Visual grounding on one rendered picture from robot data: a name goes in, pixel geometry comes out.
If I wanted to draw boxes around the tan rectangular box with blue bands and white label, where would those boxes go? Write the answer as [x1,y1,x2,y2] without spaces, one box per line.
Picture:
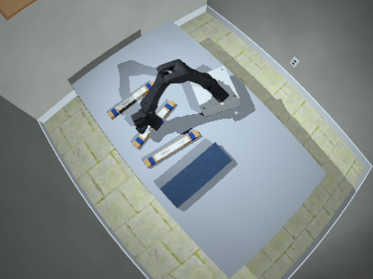
[144,130,199,168]

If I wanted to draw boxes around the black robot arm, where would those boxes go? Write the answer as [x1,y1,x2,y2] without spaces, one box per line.
[131,59,229,134]

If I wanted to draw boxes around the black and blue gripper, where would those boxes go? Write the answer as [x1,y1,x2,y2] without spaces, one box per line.
[152,115,164,131]

